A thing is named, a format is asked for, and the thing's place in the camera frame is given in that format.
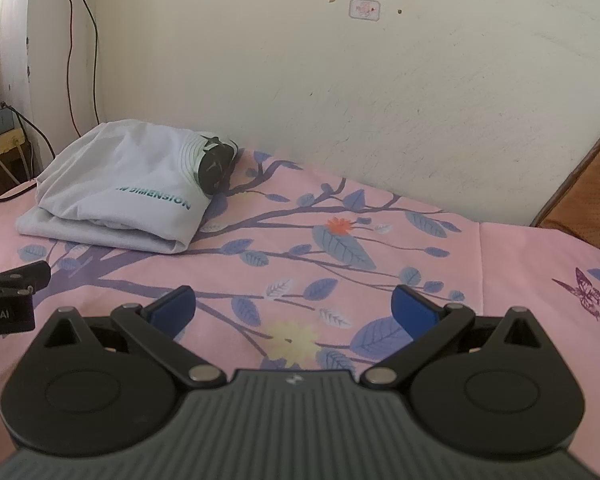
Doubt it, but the brown cushion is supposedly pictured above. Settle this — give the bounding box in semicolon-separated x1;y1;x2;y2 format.
530;115;600;261

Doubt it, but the wall sticker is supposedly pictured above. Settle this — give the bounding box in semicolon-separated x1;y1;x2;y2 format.
349;0;382;22

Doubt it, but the black wall cable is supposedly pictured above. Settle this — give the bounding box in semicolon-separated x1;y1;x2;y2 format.
71;0;101;128
66;0;80;137

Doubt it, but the dark cloth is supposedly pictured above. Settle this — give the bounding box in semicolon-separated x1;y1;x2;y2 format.
196;132;238;196

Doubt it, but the pink floral bedsheet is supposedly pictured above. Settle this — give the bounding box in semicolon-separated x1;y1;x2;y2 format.
0;147;600;480

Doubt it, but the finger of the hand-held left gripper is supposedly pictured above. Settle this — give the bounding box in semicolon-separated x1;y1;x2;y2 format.
0;260;52;297

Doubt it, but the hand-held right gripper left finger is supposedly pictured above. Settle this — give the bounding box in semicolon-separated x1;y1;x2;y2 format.
39;285;227;389

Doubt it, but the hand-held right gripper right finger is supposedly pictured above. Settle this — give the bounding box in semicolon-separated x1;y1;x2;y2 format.
360;284;549;389

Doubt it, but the white printed t-shirt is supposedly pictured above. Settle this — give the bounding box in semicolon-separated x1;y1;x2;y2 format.
16;119;238;256

